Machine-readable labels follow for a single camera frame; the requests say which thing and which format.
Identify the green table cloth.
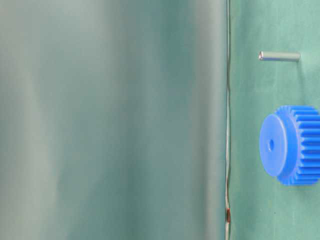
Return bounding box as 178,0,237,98
0,0,320,240

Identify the blue plastic gear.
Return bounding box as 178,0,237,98
259,105,320,186

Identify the thin bent wire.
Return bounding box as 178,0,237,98
224,0,232,240

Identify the small metal shaft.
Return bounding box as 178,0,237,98
258,51,301,62

